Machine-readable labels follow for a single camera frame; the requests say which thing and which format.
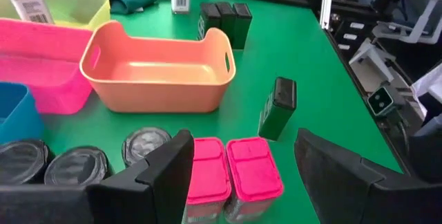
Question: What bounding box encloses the pink-lidded smoked paprika tin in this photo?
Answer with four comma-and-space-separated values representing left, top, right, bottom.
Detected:
182, 136, 233, 224
223, 136, 285, 223

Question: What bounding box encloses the blue plastic bin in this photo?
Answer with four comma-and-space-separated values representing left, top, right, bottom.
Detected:
0, 82, 45, 144

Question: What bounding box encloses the table-level camera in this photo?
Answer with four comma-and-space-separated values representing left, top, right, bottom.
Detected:
367, 86, 395, 117

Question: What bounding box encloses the yellow plastic bin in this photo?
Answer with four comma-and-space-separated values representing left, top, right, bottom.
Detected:
0, 0, 111, 31

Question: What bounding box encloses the pink plastic bin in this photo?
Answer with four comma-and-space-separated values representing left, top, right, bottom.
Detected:
0, 18, 94, 115

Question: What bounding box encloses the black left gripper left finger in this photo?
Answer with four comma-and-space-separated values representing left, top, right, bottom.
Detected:
0, 129, 195, 224

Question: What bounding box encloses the black-lidded spice jar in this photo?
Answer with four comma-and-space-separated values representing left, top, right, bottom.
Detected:
44, 145, 115, 187
121, 127, 173, 168
0, 138, 55, 185

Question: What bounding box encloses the aluminium frame post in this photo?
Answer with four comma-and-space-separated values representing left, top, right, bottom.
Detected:
319, 0, 335, 30

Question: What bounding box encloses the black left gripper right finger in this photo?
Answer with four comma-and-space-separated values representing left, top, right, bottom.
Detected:
294, 128, 442, 224

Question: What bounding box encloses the white chair base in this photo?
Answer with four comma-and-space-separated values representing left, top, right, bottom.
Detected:
347, 38, 397, 83

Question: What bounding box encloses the white office chair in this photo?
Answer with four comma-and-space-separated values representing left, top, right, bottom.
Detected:
372, 0, 442, 45

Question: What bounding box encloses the orange plastic bin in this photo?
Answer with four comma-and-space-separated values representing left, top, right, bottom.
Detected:
79, 19, 238, 114

